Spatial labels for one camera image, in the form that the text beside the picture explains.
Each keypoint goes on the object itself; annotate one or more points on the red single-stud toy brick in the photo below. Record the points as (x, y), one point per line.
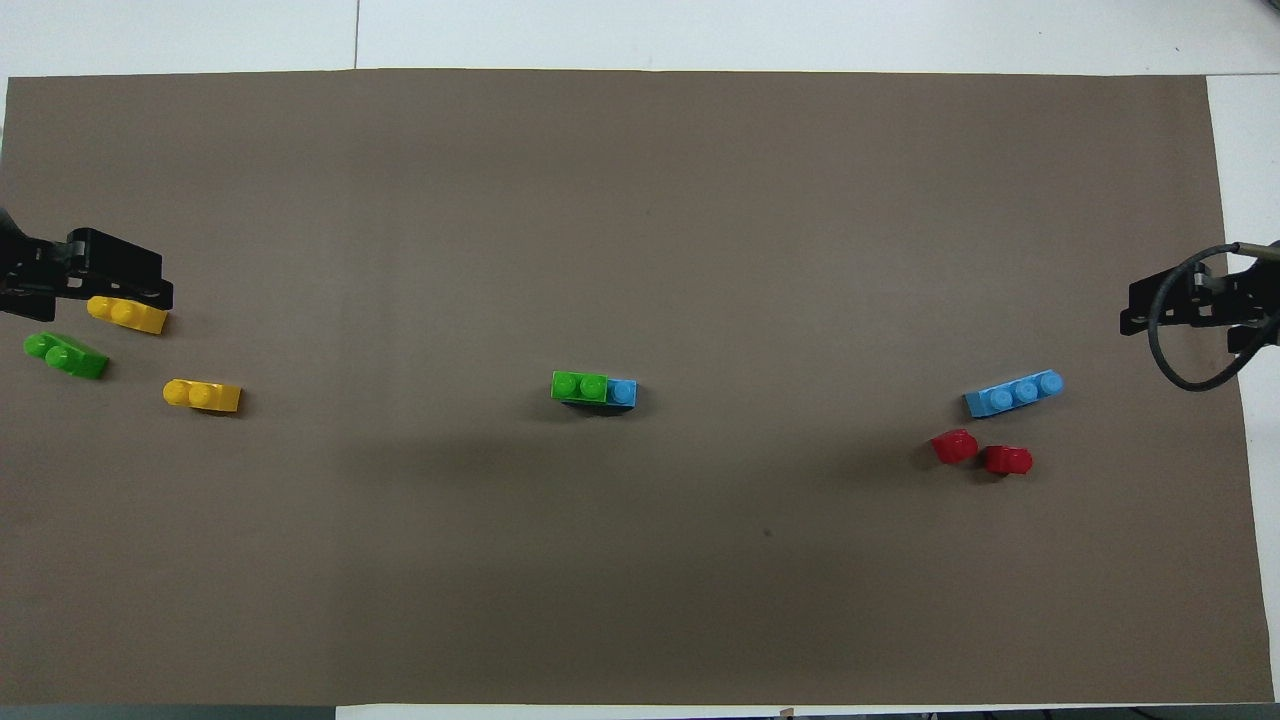
(955, 446)
(1008, 460)

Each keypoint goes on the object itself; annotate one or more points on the yellow two-stud toy brick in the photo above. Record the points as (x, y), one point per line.
(127, 314)
(202, 396)

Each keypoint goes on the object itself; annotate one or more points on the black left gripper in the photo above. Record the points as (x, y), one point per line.
(35, 265)

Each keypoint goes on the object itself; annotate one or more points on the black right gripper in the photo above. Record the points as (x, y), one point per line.
(1235, 295)

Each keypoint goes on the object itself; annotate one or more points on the brown table mat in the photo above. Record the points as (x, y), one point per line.
(640, 200)

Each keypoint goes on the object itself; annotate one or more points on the green two-stud toy brick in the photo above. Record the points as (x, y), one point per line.
(65, 356)
(579, 387)

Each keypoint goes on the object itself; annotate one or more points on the blue three-stud toy brick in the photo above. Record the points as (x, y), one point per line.
(1015, 394)
(622, 393)

